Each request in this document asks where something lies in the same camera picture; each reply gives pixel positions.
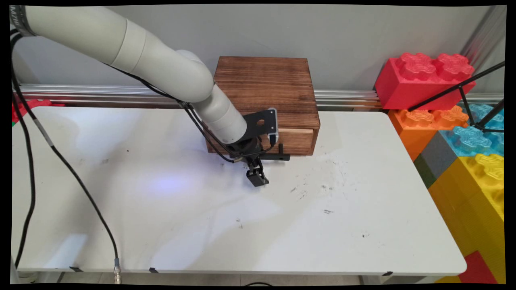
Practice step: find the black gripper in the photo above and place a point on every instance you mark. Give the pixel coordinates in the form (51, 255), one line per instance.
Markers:
(246, 148)

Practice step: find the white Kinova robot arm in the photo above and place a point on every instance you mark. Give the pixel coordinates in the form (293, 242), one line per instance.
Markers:
(161, 68)

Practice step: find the brown wooden drawer cabinet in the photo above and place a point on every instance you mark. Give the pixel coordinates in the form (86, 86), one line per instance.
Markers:
(274, 84)

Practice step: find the dark green toy brick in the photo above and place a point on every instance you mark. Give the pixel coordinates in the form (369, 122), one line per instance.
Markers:
(423, 171)

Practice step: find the big orange toy brick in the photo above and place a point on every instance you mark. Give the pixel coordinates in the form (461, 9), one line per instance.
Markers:
(419, 129)

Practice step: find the big grey toy brick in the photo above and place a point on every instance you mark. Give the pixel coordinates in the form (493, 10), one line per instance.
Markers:
(437, 155)

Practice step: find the big red toy brick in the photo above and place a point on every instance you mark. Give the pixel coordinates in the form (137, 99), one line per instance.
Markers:
(419, 84)

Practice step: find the big yellow toy brick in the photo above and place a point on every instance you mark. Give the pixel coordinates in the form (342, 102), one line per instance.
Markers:
(471, 201)

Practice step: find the big light blue toy brick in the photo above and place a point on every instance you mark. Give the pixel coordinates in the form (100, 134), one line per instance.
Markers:
(471, 139)

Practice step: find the black tripod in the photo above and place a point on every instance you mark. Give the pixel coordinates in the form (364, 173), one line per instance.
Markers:
(463, 100)

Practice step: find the small red toy brick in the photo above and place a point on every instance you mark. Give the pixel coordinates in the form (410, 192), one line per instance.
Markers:
(477, 270)

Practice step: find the red toy brick behind table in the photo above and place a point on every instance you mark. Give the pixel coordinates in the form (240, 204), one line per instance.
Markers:
(28, 105)

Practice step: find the upright aluminium profile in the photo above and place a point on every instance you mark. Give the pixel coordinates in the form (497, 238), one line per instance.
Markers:
(481, 38)

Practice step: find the aluminium rail along wall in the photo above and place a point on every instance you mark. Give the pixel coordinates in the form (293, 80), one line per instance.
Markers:
(354, 96)

